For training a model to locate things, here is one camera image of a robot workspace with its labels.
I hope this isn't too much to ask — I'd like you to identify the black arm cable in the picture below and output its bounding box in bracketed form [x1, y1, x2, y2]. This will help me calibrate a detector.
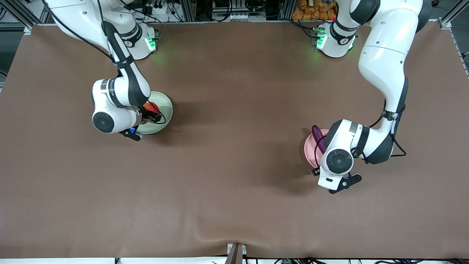
[314, 99, 407, 170]
[41, 0, 167, 126]

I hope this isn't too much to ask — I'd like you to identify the white power strip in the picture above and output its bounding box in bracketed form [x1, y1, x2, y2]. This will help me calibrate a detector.
[141, 0, 173, 16]

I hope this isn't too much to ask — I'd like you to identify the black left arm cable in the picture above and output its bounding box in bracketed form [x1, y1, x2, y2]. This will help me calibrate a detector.
[314, 99, 407, 170]

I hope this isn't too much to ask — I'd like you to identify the bag of orange items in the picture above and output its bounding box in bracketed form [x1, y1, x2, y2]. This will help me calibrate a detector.
[292, 0, 337, 21]

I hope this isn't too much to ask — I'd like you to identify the white terminal block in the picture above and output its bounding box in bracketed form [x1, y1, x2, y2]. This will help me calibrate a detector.
[228, 13, 267, 21]

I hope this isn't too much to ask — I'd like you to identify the metal bracket at table edge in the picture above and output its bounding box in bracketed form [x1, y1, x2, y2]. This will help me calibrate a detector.
[227, 243, 247, 264]

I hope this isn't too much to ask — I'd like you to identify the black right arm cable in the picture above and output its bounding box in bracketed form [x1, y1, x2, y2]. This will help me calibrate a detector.
[41, 0, 167, 126]

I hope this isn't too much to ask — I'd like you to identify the light green round plate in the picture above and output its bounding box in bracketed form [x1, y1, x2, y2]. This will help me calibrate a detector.
[137, 91, 173, 135]

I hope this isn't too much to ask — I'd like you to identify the brown table cloth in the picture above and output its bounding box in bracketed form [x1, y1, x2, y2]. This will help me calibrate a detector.
[0, 21, 469, 259]

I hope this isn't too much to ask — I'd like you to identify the pink round plate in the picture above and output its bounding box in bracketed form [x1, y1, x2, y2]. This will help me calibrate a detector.
[304, 129, 330, 170]

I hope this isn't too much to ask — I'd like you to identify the purple eggplant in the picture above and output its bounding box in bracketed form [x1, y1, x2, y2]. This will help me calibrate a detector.
[311, 125, 327, 154]

